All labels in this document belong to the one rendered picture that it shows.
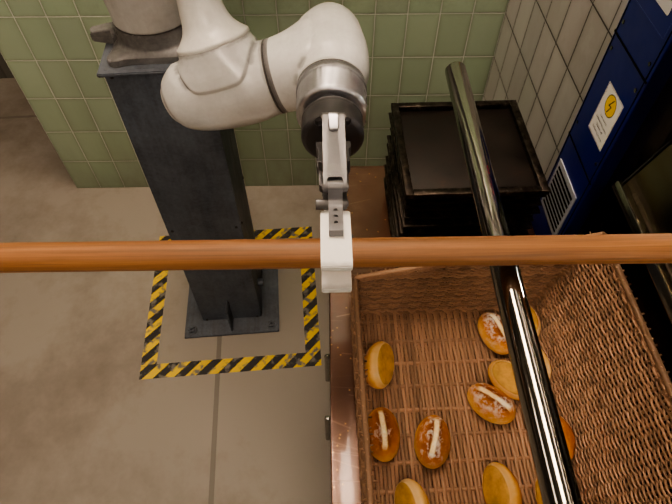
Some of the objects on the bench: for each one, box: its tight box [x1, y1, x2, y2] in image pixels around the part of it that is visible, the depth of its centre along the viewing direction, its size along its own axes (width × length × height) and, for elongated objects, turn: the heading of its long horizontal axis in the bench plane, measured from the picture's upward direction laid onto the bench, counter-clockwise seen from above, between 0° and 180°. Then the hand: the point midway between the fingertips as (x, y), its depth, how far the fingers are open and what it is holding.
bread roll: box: [414, 415, 450, 469], centre depth 99 cm, size 10×7×6 cm
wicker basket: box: [350, 231, 672, 504], centre depth 93 cm, size 49×56×28 cm
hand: (336, 251), depth 53 cm, fingers closed on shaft, 3 cm apart
